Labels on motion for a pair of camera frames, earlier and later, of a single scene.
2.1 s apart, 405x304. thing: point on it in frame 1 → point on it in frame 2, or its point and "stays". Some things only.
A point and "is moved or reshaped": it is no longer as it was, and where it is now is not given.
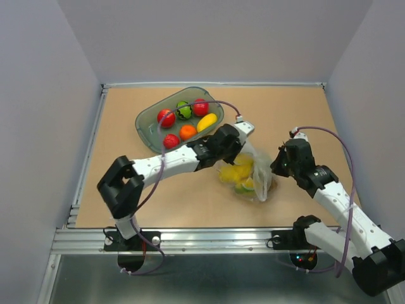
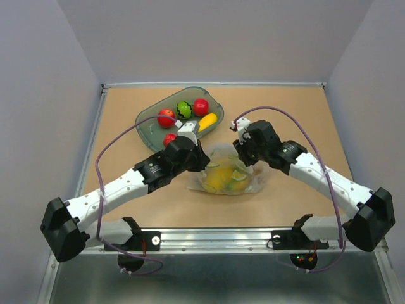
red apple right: (200, 109) stays
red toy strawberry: (171, 141) stays
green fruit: (244, 190) → (236, 181)
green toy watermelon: (184, 113) stays
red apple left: (168, 120) stays
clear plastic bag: (250, 175) is moved or reshaped
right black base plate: (290, 240) stays
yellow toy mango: (206, 121) stays
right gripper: (276, 164) → (242, 149)
